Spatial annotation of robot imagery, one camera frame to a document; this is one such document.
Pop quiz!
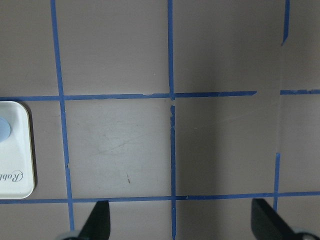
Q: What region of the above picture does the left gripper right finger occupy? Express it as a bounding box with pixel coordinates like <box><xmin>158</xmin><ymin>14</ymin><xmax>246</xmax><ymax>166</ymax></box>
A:
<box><xmin>251</xmin><ymin>198</ymin><xmax>320</xmax><ymax>240</ymax></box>

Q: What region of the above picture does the cream rabbit tray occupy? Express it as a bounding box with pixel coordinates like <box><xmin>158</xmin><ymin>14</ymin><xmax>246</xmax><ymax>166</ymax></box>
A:
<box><xmin>0</xmin><ymin>101</ymin><xmax>36</xmax><ymax>200</ymax></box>

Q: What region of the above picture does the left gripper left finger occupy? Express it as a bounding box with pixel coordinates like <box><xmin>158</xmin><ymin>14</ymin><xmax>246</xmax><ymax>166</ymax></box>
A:
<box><xmin>56</xmin><ymin>200</ymin><xmax>111</xmax><ymax>240</ymax></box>

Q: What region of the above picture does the front light blue cup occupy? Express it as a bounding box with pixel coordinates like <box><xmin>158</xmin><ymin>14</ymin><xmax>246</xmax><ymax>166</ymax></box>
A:
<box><xmin>0</xmin><ymin>117</ymin><xmax>12</xmax><ymax>142</ymax></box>

